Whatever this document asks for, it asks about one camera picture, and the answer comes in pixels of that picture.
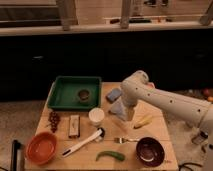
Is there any dark grape bunch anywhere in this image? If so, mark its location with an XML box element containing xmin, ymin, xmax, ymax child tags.
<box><xmin>48</xmin><ymin>111</ymin><xmax>60</xmax><ymax>133</ymax></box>

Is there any brown chocolate bar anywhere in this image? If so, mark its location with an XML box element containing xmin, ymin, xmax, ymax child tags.
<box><xmin>68</xmin><ymin>115</ymin><xmax>80</xmax><ymax>138</ymax></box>

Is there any green chili pepper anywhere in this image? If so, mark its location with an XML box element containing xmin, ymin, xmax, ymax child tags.
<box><xmin>96</xmin><ymin>151</ymin><xmax>125</xmax><ymax>161</ymax></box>

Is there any white handled brush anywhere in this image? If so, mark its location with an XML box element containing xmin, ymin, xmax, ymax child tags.
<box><xmin>62</xmin><ymin>128</ymin><xmax>105</xmax><ymax>157</ymax></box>

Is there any spice bottle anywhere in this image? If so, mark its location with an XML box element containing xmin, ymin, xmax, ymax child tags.
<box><xmin>192</xmin><ymin>131</ymin><xmax>208</xmax><ymax>145</ymax></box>

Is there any metal fork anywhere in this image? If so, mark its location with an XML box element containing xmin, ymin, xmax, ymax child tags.
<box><xmin>114</xmin><ymin>137</ymin><xmax>140</xmax><ymax>144</ymax></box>

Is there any dark purple bowl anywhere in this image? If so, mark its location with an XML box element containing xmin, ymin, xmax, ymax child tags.
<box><xmin>136</xmin><ymin>137</ymin><xmax>165</xmax><ymax>167</ymax></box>

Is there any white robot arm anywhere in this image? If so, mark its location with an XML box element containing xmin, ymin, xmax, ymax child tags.
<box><xmin>121</xmin><ymin>70</ymin><xmax>213</xmax><ymax>171</ymax></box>

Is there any orange fruit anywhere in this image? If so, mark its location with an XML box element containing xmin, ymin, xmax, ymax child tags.
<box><xmin>147</xmin><ymin>83</ymin><xmax>155</xmax><ymax>88</ymax></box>

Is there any grey-blue towel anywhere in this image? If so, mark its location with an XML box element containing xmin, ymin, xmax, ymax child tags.
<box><xmin>109</xmin><ymin>99</ymin><xmax>127</xmax><ymax>121</ymax></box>

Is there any small green cup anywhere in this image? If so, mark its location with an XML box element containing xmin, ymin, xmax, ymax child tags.
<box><xmin>78</xmin><ymin>89</ymin><xmax>90</xmax><ymax>102</ymax></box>

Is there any white cup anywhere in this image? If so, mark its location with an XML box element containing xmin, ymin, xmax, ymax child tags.
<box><xmin>89</xmin><ymin>108</ymin><xmax>105</xmax><ymax>126</ymax></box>

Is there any blue sponge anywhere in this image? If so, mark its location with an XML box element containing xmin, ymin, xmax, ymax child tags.
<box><xmin>106</xmin><ymin>88</ymin><xmax>122</xmax><ymax>103</ymax></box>

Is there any black chair frame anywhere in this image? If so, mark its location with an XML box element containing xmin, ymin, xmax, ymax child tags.
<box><xmin>10</xmin><ymin>140</ymin><xmax>25</xmax><ymax>171</ymax></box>

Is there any green plastic tray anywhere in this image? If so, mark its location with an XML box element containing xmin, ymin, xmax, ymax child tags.
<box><xmin>47</xmin><ymin>76</ymin><xmax>102</xmax><ymax>111</ymax></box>

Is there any orange bowl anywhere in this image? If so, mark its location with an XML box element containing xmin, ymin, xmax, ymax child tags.
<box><xmin>25</xmin><ymin>132</ymin><xmax>57</xmax><ymax>165</ymax></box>

